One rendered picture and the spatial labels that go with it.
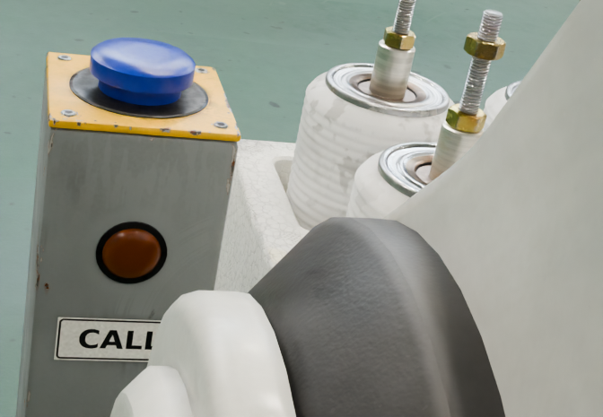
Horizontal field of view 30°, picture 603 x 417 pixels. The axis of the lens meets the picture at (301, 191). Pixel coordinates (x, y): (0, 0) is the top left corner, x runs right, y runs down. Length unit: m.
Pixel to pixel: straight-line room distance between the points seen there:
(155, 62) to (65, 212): 0.07
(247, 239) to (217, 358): 0.48
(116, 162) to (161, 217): 0.03
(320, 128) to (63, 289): 0.26
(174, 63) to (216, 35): 1.10
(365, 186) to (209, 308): 0.36
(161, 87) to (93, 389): 0.13
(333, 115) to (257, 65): 0.79
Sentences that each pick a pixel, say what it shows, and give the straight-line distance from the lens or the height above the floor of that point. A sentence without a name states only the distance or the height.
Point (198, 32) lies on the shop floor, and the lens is 1.53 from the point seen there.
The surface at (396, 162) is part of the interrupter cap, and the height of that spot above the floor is 0.25.
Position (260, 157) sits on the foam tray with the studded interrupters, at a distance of 0.73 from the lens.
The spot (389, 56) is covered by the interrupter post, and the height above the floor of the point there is 0.28.
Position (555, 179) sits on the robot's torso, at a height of 0.42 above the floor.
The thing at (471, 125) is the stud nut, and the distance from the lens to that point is 0.56.
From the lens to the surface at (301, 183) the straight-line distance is 0.68.
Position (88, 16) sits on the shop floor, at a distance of 1.53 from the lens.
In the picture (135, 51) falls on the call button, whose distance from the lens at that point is 0.44.
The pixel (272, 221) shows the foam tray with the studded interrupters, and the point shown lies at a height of 0.18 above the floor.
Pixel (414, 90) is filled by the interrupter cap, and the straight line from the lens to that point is 0.69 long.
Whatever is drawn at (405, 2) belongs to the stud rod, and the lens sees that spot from 0.66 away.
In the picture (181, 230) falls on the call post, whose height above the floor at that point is 0.27.
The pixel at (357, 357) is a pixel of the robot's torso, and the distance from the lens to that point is 0.19.
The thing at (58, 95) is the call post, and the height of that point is 0.31.
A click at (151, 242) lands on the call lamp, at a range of 0.43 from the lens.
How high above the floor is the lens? 0.48
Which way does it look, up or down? 25 degrees down
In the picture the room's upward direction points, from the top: 11 degrees clockwise
